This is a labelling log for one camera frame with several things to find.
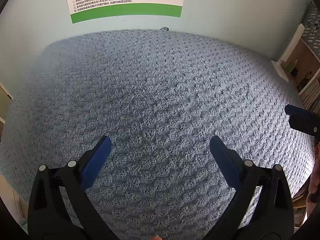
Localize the wooden cabinet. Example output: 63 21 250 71
0 82 28 230

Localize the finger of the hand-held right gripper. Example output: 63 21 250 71
284 104 320 140

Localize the dark pen holder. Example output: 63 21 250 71
296 71 313 92

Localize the blue textured blanket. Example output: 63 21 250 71
0 29 315 240

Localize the stack of magazines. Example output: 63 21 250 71
291 187 309 210

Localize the row of books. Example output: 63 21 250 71
299 79 320 112

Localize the white desk lamp base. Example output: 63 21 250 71
271 23 305 83

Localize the green striped wall poster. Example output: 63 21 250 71
63 0 188 25

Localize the grey perforated storage basket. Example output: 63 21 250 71
301 1 320 53

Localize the wooden bookshelf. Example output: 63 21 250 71
280 1 320 113

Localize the green bottle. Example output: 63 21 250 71
286 59 298 72

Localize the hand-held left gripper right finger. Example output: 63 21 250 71
202 135 294 240

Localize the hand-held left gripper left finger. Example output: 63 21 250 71
27 135 118 240

